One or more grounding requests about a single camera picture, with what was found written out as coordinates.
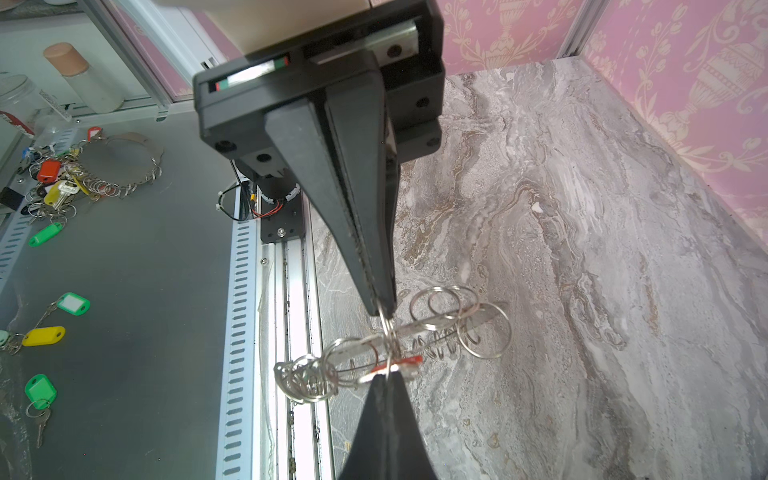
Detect spare key ring disc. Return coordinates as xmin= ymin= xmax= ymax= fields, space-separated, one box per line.
xmin=64 ymin=132 xmax=164 ymax=200

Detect red key tag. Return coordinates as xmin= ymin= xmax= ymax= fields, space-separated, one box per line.
xmin=371 ymin=355 xmax=424 ymax=376

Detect green white key tag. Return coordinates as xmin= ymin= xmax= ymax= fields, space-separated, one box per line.
xmin=56 ymin=292 xmax=90 ymax=316

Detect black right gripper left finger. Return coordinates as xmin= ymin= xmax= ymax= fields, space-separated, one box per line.
xmin=339 ymin=375 xmax=386 ymax=479

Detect aluminium corner post right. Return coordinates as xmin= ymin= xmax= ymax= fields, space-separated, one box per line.
xmin=557 ymin=0 xmax=611 ymax=58

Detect long green key tag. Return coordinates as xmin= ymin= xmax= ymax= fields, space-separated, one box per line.
xmin=28 ymin=222 xmax=65 ymax=248

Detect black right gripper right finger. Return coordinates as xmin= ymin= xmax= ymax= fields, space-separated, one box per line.
xmin=386 ymin=373 xmax=437 ymax=479

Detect bright green key tag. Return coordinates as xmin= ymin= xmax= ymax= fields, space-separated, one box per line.
xmin=25 ymin=374 xmax=58 ymax=410

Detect yellow key tag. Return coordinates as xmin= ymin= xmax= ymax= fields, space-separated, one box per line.
xmin=22 ymin=326 xmax=66 ymax=348

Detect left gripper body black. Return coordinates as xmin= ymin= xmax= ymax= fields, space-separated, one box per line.
xmin=194 ymin=1 xmax=445 ymax=177

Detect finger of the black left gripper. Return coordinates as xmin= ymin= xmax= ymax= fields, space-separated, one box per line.
xmin=265 ymin=99 xmax=378 ymax=315
xmin=325 ymin=56 xmax=396 ymax=318

